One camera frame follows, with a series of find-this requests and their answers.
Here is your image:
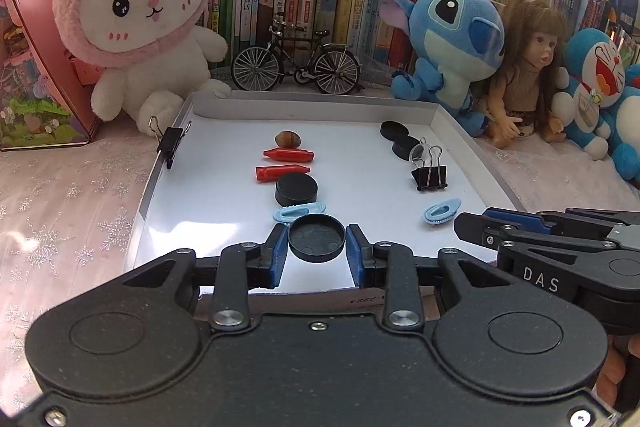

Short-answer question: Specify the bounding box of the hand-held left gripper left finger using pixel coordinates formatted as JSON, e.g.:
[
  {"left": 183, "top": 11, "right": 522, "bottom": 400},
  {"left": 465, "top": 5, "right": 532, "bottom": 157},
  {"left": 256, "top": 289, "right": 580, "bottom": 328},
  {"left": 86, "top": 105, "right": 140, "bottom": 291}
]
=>
[{"left": 117, "top": 223, "right": 289, "bottom": 333}]

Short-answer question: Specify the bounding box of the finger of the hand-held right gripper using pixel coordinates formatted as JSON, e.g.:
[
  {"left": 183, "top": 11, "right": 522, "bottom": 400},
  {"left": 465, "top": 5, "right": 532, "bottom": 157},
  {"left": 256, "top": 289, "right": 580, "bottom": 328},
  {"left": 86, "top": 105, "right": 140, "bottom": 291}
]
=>
[
  {"left": 454, "top": 212, "right": 617, "bottom": 259},
  {"left": 482, "top": 207, "right": 640, "bottom": 234}
]

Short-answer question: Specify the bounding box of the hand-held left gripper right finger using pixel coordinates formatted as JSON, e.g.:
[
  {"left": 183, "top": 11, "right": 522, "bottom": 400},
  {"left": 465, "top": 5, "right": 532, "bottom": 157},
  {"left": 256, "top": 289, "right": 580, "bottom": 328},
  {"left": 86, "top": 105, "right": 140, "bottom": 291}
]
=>
[{"left": 346, "top": 223, "right": 518, "bottom": 333}]

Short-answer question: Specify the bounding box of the oval light blue hair clip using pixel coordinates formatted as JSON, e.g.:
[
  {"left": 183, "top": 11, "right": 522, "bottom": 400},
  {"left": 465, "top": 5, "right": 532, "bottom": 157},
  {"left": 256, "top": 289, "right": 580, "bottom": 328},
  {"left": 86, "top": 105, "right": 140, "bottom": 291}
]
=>
[{"left": 424, "top": 197, "right": 462, "bottom": 226}]

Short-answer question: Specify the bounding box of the large hollow black lid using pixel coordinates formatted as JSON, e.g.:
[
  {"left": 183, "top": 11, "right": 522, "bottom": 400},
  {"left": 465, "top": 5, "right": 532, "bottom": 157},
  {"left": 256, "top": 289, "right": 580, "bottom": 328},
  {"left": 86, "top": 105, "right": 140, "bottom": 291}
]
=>
[{"left": 288, "top": 214, "right": 347, "bottom": 264}]

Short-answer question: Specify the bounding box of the long light blue hair clip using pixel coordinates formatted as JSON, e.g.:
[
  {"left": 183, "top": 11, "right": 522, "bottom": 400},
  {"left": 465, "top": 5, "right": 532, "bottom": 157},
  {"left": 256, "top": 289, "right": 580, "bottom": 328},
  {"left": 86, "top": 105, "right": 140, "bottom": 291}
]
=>
[{"left": 273, "top": 201, "right": 328, "bottom": 223}]

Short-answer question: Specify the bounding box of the black binder clip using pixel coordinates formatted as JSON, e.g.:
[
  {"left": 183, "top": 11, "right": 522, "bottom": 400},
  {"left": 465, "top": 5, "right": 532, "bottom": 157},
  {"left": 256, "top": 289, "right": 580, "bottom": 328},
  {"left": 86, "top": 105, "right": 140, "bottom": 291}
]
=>
[
  {"left": 411, "top": 145, "right": 449, "bottom": 192},
  {"left": 148, "top": 117, "right": 193, "bottom": 170}
]

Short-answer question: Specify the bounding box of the large solid black puck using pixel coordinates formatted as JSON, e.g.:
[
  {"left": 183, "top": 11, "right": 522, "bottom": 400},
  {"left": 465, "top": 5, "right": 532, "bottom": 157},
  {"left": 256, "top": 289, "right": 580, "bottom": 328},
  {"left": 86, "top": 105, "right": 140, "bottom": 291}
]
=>
[{"left": 275, "top": 173, "right": 320, "bottom": 208}]

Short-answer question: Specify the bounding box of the grey cardboard box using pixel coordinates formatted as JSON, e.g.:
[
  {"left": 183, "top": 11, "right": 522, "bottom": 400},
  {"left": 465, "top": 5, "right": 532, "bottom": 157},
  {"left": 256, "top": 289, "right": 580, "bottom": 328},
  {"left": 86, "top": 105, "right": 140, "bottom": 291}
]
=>
[{"left": 125, "top": 91, "right": 521, "bottom": 308}]

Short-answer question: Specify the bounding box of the red crayon with end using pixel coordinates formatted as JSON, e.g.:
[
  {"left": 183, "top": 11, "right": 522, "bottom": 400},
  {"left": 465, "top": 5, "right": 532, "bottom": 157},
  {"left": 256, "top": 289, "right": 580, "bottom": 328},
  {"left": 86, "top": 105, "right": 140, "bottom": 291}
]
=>
[{"left": 255, "top": 164, "right": 311, "bottom": 182}]

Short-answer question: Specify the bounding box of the red crayon with tapered ends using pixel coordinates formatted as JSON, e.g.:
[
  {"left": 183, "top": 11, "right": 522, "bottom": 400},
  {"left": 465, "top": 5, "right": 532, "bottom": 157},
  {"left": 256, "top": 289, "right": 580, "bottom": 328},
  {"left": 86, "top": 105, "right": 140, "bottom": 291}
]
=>
[{"left": 263, "top": 148, "right": 317, "bottom": 163}]

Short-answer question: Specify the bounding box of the person's right hand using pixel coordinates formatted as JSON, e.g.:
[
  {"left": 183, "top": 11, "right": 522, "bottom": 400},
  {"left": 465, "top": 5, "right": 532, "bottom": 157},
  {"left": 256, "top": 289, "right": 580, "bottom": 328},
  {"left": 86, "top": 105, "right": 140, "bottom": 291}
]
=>
[{"left": 597, "top": 334, "right": 640, "bottom": 413}]

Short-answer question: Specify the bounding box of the blue cat plush toy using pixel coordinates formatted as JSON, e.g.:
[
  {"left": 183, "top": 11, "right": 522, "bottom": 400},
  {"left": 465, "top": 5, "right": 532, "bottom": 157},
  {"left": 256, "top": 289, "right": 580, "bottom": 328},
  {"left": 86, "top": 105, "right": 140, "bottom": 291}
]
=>
[
  {"left": 550, "top": 28, "right": 627, "bottom": 160},
  {"left": 607, "top": 63, "right": 640, "bottom": 188}
]

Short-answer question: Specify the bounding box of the brown haired baby doll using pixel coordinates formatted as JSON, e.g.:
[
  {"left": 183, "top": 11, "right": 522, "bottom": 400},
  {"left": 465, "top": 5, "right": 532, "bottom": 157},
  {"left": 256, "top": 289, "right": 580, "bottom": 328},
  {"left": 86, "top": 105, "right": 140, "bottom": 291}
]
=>
[{"left": 487, "top": 0, "right": 571, "bottom": 150}]

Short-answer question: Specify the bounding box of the miniature black bicycle model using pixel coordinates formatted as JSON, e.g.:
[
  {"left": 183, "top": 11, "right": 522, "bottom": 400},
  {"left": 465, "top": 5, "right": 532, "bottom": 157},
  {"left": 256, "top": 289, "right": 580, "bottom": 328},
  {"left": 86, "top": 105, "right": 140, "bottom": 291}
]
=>
[{"left": 231, "top": 18, "right": 362, "bottom": 96}]

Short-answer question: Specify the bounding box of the blue alien plush toy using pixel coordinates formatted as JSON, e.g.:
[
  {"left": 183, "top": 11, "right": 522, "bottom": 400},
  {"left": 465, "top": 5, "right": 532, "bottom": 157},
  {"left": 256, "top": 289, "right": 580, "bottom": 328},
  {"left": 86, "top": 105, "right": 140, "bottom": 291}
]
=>
[{"left": 376, "top": 0, "right": 506, "bottom": 138}]

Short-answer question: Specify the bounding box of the pink white plush bunny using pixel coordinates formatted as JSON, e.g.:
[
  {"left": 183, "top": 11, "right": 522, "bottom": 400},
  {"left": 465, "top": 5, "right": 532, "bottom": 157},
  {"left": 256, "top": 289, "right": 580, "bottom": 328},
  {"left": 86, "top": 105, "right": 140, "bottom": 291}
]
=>
[{"left": 28, "top": 0, "right": 232, "bottom": 138}]

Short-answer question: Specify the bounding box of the pink triangular toy house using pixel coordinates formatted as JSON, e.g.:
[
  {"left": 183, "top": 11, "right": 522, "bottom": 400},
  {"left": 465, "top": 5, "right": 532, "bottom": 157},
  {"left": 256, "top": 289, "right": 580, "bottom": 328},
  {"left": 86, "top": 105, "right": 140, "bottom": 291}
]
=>
[{"left": 0, "top": 0, "right": 103, "bottom": 152}]

